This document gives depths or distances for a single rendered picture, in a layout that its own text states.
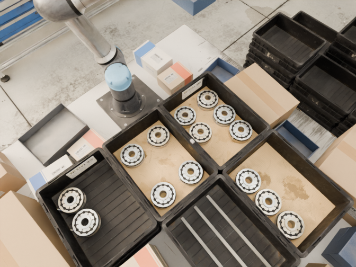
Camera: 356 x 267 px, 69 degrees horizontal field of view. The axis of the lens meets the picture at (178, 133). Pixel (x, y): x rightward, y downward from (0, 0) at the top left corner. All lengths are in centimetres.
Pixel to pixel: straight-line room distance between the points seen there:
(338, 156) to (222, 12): 213
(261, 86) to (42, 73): 205
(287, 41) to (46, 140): 170
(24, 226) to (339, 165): 124
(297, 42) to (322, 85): 35
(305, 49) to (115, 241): 173
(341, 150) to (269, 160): 29
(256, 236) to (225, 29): 214
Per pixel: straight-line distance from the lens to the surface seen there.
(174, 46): 167
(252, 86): 132
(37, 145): 144
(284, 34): 216
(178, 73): 144
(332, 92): 211
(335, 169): 121
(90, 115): 147
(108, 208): 113
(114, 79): 121
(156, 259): 98
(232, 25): 288
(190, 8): 128
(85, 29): 119
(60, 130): 143
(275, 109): 128
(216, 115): 121
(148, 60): 150
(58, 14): 99
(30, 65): 289
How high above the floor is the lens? 190
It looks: 65 degrees down
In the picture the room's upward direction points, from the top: 3 degrees counter-clockwise
